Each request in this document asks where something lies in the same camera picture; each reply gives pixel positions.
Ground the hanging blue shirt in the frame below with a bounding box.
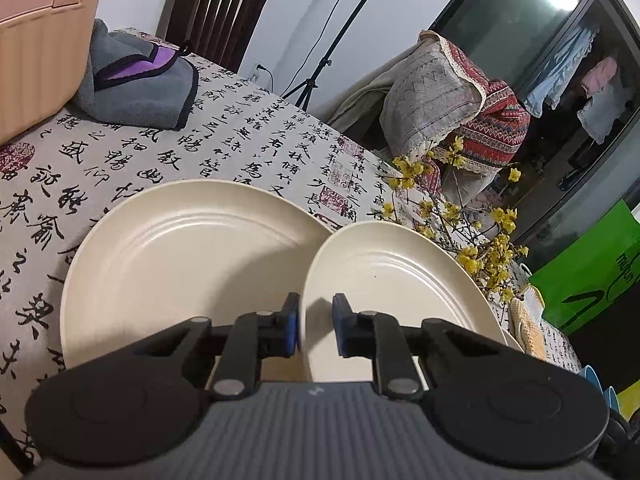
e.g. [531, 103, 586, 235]
[522, 25, 598, 116]

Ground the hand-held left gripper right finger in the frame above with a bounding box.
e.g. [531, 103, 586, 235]
[332, 294, 506, 400]

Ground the black light stand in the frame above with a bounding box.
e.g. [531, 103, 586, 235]
[281, 0, 398, 111]

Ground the black power cable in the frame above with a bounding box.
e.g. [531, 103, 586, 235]
[252, 62, 274, 92]

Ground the dark wooden chair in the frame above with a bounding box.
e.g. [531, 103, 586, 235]
[156, 0, 286, 72]

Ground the grey quilted cloth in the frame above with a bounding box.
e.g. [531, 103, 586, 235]
[378, 30, 488, 161]

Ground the sliding glass door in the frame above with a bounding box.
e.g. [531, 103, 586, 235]
[435, 0, 640, 261]

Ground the yellow knitted glove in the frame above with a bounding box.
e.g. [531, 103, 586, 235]
[509, 285, 546, 358]

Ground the hanging pink garment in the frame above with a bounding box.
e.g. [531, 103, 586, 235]
[582, 57, 618, 96]

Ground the green paper bag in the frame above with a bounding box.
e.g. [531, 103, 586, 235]
[528, 200, 640, 336]

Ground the cream plate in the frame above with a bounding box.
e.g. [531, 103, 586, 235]
[60, 179, 333, 376]
[302, 221, 523, 391]

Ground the yellow flower branch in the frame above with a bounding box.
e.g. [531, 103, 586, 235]
[375, 135, 531, 306]

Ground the red patterned blanket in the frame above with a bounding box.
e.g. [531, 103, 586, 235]
[420, 30, 531, 176]

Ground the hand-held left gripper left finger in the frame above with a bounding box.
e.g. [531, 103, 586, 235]
[132, 292, 301, 401]

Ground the grey purple cloth pouch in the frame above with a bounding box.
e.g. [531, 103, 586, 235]
[67, 19, 201, 132]

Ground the hanging white garment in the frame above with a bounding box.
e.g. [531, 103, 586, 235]
[577, 75, 636, 143]

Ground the pink suitcase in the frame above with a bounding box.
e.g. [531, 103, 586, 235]
[0, 0, 112, 146]

